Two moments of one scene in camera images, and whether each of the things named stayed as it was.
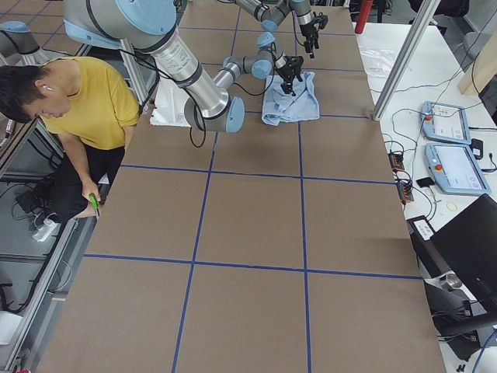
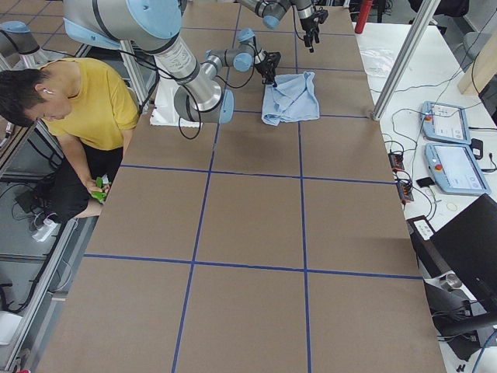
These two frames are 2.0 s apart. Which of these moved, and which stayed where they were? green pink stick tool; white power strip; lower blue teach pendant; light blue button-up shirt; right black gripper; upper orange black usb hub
Moved: right black gripper; green pink stick tool
Stayed: upper orange black usb hub; light blue button-up shirt; white power strip; lower blue teach pendant
